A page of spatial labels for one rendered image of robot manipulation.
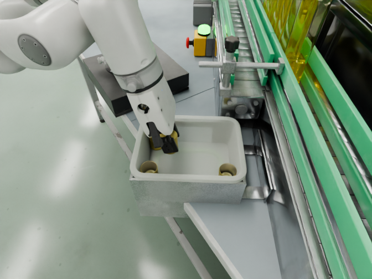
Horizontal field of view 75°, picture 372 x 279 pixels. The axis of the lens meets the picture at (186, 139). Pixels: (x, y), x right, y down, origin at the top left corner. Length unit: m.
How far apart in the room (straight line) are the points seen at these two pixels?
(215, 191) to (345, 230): 0.23
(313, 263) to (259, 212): 0.18
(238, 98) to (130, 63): 0.28
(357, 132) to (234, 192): 0.23
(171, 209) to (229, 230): 0.14
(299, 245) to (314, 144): 0.15
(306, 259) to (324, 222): 0.06
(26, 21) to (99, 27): 0.09
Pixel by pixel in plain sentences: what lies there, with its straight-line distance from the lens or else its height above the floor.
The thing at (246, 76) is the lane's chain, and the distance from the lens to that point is 0.63.
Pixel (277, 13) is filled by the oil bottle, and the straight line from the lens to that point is 0.68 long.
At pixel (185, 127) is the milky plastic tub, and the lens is 0.57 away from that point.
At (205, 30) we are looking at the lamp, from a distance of 0.93.
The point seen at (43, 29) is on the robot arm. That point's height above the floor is 1.09.
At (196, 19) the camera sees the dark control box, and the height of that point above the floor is 0.78.
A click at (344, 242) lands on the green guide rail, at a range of 0.35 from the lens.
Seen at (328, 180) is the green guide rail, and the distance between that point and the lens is 0.36.
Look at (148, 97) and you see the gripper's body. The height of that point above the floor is 0.98.
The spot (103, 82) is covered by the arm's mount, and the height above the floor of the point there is 0.81.
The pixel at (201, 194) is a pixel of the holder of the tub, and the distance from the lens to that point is 0.50.
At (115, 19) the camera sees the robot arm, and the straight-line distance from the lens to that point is 0.34.
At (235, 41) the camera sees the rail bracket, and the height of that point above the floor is 1.01.
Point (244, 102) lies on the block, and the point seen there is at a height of 0.87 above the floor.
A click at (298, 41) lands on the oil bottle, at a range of 0.57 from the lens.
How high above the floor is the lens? 1.22
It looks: 48 degrees down
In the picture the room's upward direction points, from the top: straight up
